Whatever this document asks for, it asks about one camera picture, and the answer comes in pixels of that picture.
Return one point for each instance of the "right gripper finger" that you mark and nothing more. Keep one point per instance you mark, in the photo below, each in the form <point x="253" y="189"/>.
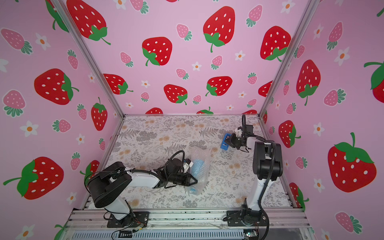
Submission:
<point x="228" y="139"/>
<point x="227" y="146"/>

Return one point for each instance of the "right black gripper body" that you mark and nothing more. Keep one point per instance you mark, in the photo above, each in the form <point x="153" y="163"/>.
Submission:
<point x="233" y="141"/>

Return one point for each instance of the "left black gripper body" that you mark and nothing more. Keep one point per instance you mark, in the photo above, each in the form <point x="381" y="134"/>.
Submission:
<point x="179" y="178"/>

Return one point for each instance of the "blue tape dispenser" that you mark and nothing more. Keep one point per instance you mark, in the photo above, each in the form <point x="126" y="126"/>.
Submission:
<point x="224" y="145"/>

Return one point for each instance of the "blue plastic wine glass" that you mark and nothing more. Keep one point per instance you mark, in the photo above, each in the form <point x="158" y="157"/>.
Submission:
<point x="196" y="171"/>

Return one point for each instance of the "clear bubble wrap sheet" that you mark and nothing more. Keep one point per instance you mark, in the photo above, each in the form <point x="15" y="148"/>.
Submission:
<point x="205" y="155"/>

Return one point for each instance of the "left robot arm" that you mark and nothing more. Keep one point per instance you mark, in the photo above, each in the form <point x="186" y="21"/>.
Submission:
<point x="106" y="186"/>

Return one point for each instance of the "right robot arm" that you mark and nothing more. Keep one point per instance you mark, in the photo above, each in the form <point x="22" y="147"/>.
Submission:
<point x="267" y="165"/>

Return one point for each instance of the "white vented cable duct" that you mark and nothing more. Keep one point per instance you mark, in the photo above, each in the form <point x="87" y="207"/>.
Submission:
<point x="214" y="234"/>

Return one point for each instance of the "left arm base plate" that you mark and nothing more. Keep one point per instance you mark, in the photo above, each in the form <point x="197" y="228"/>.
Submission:
<point x="131" y="220"/>

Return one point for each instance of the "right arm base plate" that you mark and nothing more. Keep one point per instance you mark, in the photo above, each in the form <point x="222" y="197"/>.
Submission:
<point x="245" y="219"/>

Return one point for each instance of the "aluminium rail frame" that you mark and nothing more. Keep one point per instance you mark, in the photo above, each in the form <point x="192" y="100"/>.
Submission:
<point x="191" y="219"/>

